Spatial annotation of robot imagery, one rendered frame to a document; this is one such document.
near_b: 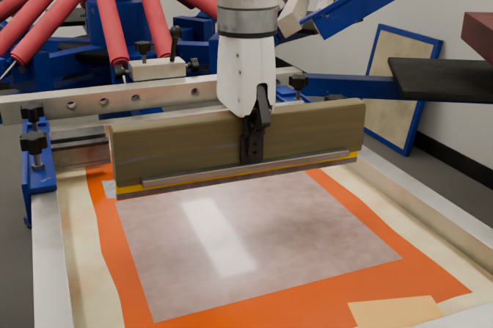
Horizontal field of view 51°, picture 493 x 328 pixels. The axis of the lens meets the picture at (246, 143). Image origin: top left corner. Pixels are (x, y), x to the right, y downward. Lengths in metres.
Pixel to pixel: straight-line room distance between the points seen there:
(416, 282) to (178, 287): 0.30
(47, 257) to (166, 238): 0.17
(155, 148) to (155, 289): 0.17
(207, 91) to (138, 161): 0.58
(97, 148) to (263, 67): 0.42
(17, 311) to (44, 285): 1.62
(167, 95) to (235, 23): 0.58
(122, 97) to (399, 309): 0.75
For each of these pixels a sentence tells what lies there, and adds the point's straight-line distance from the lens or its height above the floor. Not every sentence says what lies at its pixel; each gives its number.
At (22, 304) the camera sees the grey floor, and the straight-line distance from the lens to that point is 2.31.
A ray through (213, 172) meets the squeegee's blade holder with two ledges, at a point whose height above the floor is 1.07.
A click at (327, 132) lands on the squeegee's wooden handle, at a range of 0.74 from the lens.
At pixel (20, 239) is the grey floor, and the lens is 2.72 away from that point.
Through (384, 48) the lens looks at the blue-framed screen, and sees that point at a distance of 3.75.
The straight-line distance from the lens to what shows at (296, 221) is 0.81.
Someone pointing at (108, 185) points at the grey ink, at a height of 0.96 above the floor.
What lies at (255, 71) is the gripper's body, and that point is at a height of 1.21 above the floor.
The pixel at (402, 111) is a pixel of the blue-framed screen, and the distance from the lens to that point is 3.53.
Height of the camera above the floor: 1.37
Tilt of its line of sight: 23 degrees down
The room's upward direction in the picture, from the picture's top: straight up
